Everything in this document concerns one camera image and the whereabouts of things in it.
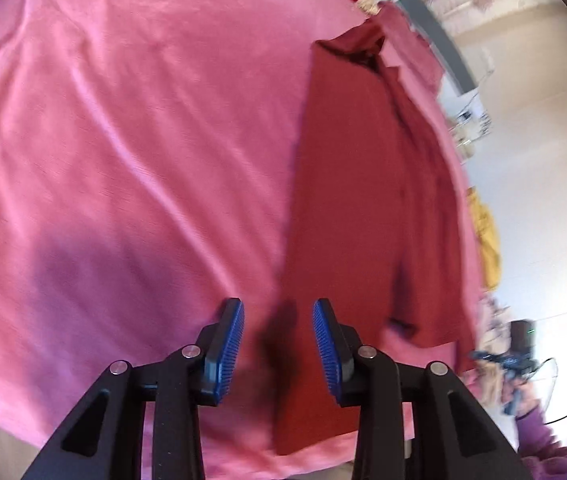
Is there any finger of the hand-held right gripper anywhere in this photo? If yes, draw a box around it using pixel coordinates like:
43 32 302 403
471 350 519 368

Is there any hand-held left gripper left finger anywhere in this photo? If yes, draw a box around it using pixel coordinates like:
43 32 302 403
21 298 245 480

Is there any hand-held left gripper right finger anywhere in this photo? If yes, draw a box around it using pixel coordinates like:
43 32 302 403
312 298 534 480

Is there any dark red shirt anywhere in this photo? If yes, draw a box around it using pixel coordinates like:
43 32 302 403
272 25 477 457

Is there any pale pink cloth pile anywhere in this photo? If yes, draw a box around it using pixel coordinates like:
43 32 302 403
476 292 514 406

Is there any yellow cloth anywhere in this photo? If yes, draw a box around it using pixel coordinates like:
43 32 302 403
466 187 503 291

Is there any white bedside table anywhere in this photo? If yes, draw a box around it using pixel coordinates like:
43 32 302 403
451 105 494 161

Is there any pink bed blanket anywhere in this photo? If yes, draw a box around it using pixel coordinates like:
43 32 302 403
0 0 484 480

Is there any grey bed headboard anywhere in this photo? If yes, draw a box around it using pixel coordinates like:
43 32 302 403
381 0 479 96

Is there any pink pillow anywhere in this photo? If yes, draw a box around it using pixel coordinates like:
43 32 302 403
376 2 444 93

